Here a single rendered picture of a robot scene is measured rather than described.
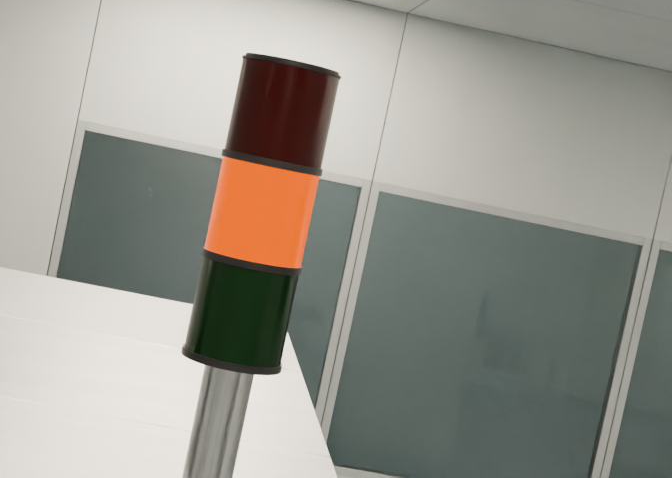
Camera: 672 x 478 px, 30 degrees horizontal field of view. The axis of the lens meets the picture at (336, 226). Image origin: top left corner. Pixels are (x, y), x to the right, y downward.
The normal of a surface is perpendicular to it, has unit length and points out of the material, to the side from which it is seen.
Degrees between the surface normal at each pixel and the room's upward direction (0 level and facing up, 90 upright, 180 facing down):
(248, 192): 90
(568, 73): 90
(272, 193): 90
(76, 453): 0
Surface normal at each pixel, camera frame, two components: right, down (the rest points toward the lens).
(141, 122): 0.09, 0.07
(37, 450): 0.21, -0.98
